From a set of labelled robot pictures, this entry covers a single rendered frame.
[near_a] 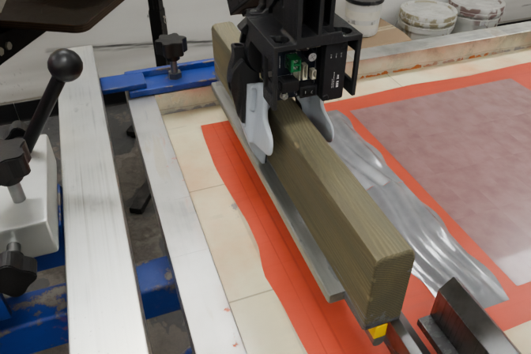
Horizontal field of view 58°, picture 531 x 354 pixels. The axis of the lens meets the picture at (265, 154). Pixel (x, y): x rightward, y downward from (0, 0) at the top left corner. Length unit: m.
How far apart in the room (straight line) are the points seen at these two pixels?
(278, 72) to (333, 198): 0.11
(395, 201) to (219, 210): 0.20
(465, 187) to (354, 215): 0.31
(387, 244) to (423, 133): 0.40
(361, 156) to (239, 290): 0.25
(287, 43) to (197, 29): 2.26
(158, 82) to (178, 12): 1.85
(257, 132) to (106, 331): 0.20
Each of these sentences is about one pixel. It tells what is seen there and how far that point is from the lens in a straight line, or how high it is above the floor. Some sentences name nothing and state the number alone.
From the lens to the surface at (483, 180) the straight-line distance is 0.65.
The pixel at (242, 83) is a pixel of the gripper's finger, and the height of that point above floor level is 1.13.
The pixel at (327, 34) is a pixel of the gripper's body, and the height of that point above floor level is 1.20.
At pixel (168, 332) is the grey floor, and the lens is 1.62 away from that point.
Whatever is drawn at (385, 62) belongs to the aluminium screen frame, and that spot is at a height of 0.98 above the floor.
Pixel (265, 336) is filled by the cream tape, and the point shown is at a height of 0.96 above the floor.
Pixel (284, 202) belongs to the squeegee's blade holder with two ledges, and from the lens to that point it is 0.44.
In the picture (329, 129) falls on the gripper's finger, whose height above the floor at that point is 1.10.
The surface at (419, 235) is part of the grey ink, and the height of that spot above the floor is 0.96.
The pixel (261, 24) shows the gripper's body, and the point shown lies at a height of 1.19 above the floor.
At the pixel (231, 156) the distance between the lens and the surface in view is 0.63.
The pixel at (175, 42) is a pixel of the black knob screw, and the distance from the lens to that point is 0.69.
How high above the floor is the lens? 1.34
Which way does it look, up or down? 37 degrees down
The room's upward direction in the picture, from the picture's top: straight up
